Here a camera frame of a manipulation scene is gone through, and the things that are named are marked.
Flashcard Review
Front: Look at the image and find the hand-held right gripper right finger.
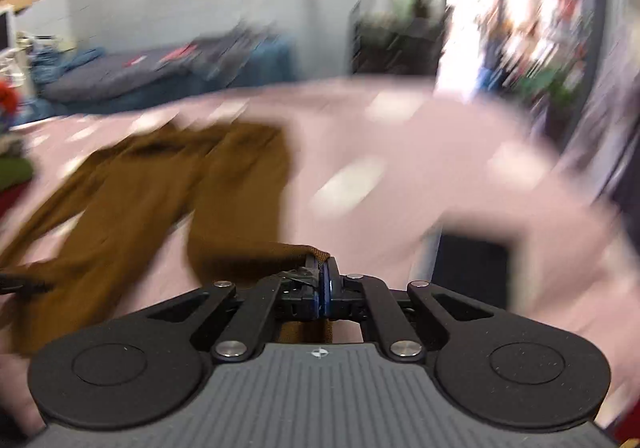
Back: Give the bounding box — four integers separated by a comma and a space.
322, 260, 501, 361

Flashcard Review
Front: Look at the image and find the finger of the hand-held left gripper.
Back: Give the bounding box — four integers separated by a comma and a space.
0, 272, 55, 295

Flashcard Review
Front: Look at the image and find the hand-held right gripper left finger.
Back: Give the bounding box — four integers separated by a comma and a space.
145, 252, 323, 361

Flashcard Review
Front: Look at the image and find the brown knit garment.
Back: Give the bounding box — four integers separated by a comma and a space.
0, 120, 332, 356

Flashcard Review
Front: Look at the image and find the dark red knit garment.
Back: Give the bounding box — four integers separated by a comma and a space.
0, 185, 28, 229

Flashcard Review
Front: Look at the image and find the green folded garment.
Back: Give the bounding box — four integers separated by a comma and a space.
0, 155, 35, 193

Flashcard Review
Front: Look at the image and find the grey cream checked cloth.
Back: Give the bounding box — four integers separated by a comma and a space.
0, 127, 27, 157

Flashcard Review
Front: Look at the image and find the pink dotted bed sheet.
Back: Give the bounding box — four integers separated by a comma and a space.
0, 78, 640, 434

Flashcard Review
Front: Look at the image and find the red knit sweater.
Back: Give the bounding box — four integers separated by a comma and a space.
0, 80, 21, 123

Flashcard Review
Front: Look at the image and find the blue crumpled cloth pile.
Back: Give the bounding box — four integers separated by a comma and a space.
30, 45, 106, 88

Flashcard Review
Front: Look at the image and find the black metal shelf rack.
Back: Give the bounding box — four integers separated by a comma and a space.
347, 0, 448, 76

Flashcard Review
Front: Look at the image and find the red cloth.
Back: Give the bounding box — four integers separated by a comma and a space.
160, 45, 196, 62

